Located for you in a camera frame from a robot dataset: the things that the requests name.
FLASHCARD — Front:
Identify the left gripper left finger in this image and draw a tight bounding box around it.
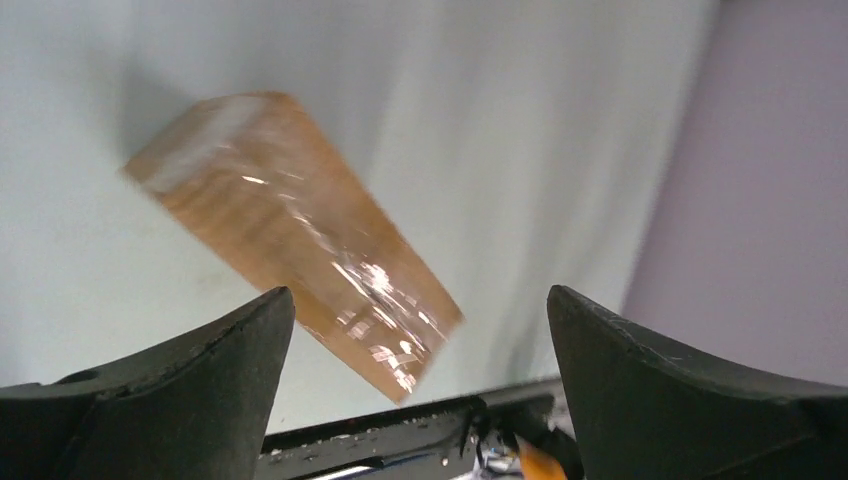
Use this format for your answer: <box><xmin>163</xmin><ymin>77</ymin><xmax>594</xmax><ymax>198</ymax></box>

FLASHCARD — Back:
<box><xmin>1</xmin><ymin>287</ymin><xmax>295</xmax><ymax>479</ymax></box>

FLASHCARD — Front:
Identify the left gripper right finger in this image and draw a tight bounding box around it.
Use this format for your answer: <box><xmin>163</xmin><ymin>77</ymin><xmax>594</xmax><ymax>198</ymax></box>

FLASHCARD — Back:
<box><xmin>547</xmin><ymin>286</ymin><xmax>847</xmax><ymax>479</ymax></box>

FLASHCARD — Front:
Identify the brown cardboard express box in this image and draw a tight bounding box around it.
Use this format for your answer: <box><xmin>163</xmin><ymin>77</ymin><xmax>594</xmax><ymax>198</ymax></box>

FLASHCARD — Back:
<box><xmin>124</xmin><ymin>91</ymin><xmax>463</xmax><ymax>403</ymax></box>

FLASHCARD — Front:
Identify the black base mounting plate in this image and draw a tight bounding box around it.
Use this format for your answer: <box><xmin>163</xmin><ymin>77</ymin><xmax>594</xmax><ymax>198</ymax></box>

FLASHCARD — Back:
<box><xmin>254</xmin><ymin>377</ymin><xmax>564</xmax><ymax>480</ymax></box>

